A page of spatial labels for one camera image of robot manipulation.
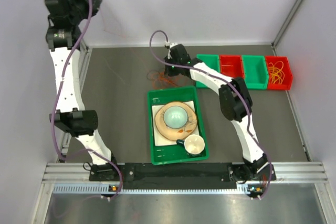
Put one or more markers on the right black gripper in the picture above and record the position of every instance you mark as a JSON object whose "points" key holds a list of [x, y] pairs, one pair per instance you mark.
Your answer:
{"points": [[168, 72]]}

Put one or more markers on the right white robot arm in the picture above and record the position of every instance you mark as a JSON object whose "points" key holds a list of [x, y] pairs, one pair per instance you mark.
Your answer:
{"points": [[235, 103]]}

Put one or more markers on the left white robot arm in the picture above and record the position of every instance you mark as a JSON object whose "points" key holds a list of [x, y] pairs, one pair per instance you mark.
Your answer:
{"points": [[69, 114]]}

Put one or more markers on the green bin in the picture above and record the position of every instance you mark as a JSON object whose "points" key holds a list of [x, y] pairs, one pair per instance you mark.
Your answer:
{"points": [[211, 61], [255, 71]]}

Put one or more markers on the pale blue upturned bowl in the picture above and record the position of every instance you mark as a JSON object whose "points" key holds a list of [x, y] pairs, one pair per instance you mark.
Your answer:
{"points": [[175, 117]]}

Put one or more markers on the beige ceramic plate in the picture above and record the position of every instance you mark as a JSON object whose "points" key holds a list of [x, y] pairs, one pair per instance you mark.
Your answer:
{"points": [[173, 121]]}

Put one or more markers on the red bin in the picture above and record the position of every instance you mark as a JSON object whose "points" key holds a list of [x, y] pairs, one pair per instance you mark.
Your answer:
{"points": [[231, 65], [279, 72]]}

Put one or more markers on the white and green cup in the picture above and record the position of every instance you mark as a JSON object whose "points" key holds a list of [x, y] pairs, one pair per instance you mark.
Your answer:
{"points": [[193, 144]]}

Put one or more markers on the large green plastic tray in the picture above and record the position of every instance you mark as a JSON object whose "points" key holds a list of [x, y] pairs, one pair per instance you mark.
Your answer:
{"points": [[163, 155]]}

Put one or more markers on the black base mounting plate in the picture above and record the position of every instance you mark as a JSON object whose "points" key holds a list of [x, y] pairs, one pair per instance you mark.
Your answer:
{"points": [[131, 172]]}

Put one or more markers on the left aluminium frame post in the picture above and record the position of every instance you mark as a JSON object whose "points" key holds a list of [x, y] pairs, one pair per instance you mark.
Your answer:
{"points": [[82, 45]]}

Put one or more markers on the aluminium frame post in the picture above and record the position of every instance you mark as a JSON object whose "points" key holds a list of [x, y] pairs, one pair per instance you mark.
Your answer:
{"points": [[291, 15], [82, 45]]}

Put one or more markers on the right aluminium frame post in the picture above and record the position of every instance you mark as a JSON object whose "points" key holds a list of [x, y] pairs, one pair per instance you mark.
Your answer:
{"points": [[291, 15]]}

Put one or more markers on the grey slotted cable duct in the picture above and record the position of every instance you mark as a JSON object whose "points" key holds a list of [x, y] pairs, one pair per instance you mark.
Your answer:
{"points": [[107, 190]]}

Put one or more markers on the aluminium front rail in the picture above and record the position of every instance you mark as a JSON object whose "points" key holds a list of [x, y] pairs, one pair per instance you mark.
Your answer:
{"points": [[286, 172]]}

